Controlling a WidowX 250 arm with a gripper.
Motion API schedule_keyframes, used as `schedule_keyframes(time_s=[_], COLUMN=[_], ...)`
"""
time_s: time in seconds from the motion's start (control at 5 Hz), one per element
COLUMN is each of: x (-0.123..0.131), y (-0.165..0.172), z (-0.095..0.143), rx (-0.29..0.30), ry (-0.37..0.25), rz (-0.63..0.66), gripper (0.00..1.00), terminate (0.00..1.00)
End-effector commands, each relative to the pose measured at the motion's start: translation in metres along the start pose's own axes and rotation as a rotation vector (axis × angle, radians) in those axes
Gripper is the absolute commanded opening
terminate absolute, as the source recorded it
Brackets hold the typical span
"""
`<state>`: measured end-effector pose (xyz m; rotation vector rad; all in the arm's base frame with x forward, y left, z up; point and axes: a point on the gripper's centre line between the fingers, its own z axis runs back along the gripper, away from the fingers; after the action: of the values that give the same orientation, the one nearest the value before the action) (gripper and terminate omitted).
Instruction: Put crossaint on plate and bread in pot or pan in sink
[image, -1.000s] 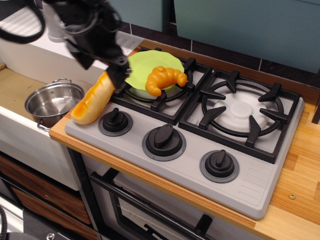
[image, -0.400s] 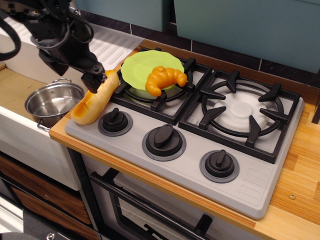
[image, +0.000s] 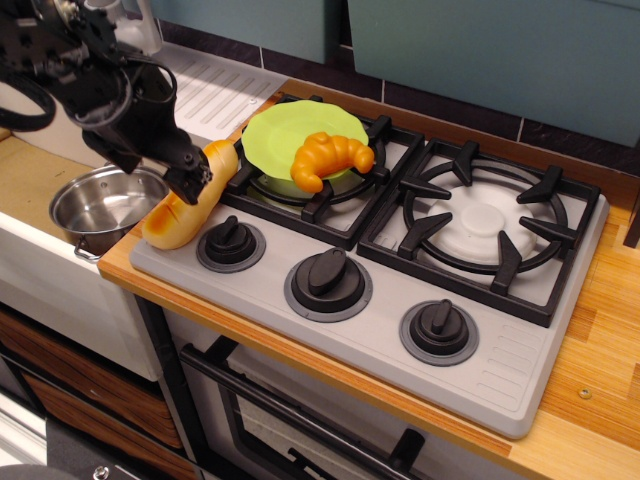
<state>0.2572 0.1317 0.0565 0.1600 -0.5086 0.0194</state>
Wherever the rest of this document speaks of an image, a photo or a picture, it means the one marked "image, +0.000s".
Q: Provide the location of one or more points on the black stove knob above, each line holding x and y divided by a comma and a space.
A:
231, 246
328, 287
439, 333

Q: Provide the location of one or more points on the black right stove knob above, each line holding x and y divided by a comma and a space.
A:
439, 333

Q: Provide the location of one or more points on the white toy sink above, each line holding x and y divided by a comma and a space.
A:
41, 276

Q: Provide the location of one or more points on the wooden drawer front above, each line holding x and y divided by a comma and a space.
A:
94, 396

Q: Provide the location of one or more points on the black middle stove knob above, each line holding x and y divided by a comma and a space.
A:
328, 287

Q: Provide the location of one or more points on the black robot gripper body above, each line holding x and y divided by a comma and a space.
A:
125, 105

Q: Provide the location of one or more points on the light green plastic plate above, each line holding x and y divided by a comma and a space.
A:
273, 136

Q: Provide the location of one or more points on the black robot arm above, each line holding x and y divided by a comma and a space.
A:
79, 56

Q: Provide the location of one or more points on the black right burner grate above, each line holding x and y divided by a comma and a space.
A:
512, 237

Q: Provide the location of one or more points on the toy oven door with handle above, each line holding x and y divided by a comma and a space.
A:
292, 442

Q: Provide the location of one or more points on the grey toy faucet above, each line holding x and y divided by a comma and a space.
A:
142, 33

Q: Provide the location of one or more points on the black left burner grate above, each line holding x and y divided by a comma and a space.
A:
340, 212

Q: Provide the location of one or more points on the small stainless steel pot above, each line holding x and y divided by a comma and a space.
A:
97, 209

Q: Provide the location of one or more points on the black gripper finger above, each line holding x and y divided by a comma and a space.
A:
189, 179

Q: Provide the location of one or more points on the black left stove knob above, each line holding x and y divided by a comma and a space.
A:
231, 246

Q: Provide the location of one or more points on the orange plastic toy croissant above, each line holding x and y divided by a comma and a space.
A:
322, 155

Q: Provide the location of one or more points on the yellow plastic toy bread loaf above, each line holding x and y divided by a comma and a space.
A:
173, 223

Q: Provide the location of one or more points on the grey toy stove top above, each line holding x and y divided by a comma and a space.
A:
499, 387

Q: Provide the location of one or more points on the black burner grate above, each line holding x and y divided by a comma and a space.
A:
512, 237
340, 212

